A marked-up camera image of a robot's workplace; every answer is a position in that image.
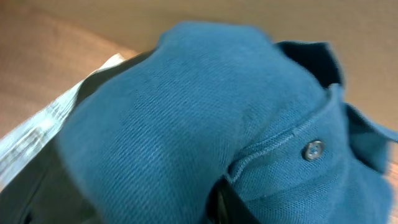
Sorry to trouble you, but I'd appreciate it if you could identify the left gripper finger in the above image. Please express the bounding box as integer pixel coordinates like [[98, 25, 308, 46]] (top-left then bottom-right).
[[206, 178, 260, 224]]

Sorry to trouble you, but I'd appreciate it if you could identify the teal blue polo shirt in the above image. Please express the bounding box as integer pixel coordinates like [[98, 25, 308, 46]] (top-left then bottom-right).
[[57, 22, 397, 223]]

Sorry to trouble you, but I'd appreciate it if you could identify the black crumpled garment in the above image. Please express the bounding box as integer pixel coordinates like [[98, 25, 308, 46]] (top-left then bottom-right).
[[1, 52, 151, 224]]

